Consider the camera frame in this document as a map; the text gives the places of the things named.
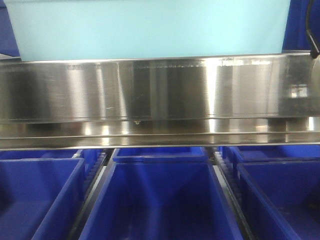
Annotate light cyan plastic bin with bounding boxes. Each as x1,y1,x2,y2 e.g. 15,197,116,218
5,0,290,61

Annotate blue bin behind center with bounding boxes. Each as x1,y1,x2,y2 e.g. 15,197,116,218
112,146,209,163

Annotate blue bin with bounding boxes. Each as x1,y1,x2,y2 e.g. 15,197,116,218
282,0,320,51
112,146,209,163
0,158,85,240
79,162,242,240
237,161,320,240
0,149,102,177
218,145,320,176

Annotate blue bin behind left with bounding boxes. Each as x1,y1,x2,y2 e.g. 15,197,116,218
0,149,102,177

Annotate blue bin lower center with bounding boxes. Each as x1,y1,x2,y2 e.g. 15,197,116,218
79,162,242,240

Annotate blue bin behind right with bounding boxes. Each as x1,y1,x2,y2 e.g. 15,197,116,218
218,145,320,176

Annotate white roller track right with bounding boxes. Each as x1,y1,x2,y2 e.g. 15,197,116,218
212,147,256,240

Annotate blue bin lower left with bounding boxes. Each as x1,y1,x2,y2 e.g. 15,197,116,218
0,158,85,240

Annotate blue bin lower right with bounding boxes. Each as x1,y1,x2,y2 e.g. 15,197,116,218
237,161,320,240

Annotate blue bin upper right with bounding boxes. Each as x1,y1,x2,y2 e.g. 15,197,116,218
282,0,320,51

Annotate stainless steel shelf front rail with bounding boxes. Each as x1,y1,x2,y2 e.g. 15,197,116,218
0,51,320,150

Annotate black cable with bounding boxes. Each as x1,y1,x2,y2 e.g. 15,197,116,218
305,0,320,60

